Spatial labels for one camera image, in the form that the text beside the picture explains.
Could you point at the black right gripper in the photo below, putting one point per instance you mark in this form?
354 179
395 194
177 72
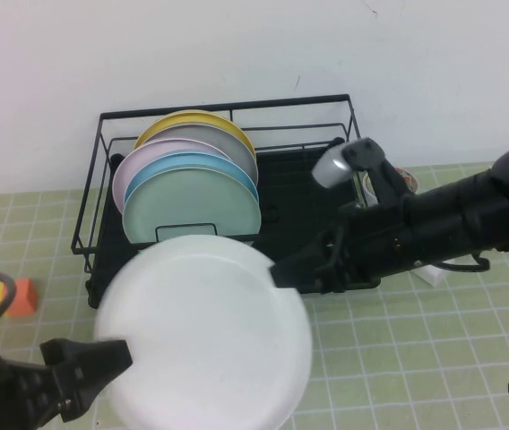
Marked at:
371 246

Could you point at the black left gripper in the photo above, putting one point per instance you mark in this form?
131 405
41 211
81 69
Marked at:
12 394

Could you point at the white plate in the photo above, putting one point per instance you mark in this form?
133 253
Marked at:
205 336

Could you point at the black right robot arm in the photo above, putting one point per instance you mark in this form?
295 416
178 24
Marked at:
483 210

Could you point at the green plate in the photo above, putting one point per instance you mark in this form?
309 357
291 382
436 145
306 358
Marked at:
192 201

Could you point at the blue plate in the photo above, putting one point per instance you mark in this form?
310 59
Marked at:
192 163

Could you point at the grey plate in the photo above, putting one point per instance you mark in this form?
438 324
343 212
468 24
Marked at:
218 139

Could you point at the yellow plate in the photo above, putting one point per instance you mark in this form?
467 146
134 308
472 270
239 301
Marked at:
183 118

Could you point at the pink plate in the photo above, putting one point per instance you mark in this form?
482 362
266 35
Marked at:
131 174

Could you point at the orange wooden block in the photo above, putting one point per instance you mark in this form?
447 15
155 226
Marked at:
23 298

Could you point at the white tape roll red print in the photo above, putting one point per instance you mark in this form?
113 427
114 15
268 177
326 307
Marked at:
409 181

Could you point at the green checkered tablecloth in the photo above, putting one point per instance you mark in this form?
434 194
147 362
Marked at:
416 358

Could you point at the right wrist camera silver lens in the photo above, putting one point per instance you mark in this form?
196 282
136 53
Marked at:
333 168

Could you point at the white USB wall charger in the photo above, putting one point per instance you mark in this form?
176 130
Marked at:
431 274

